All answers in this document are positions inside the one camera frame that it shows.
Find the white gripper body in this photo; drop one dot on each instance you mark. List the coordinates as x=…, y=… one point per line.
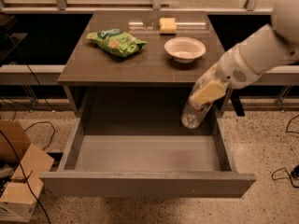
x=234, y=69

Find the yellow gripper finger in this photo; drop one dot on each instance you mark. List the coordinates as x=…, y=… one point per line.
x=213, y=90

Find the clear plastic water bottle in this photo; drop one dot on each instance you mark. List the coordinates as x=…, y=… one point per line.
x=193, y=115

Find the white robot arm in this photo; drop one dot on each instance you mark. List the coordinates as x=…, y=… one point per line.
x=273, y=45

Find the grey cabinet with counter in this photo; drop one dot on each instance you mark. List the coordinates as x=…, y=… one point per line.
x=90, y=66

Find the open grey top drawer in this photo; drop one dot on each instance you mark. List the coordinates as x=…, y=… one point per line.
x=129, y=142

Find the white paper bowl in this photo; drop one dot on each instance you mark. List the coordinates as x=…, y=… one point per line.
x=184, y=49

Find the yellow sponge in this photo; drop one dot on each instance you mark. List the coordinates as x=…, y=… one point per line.
x=168, y=26

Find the green chip bag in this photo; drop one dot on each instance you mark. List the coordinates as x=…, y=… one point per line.
x=117, y=42

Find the metal window railing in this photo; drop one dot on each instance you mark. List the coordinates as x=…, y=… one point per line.
x=149, y=0

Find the brown cardboard box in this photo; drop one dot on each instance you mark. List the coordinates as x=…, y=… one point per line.
x=22, y=162

